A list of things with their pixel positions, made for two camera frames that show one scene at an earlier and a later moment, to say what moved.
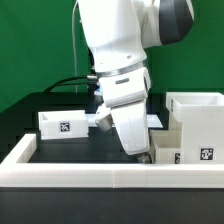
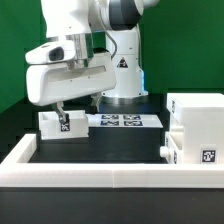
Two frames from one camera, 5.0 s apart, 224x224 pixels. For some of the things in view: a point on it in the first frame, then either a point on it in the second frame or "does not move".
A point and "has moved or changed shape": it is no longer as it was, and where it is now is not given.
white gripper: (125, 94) to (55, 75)
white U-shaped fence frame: (17, 172) does not move
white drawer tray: (63, 124) does not move
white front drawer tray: (166, 146) has moved or changed shape
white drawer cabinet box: (201, 117) does not move
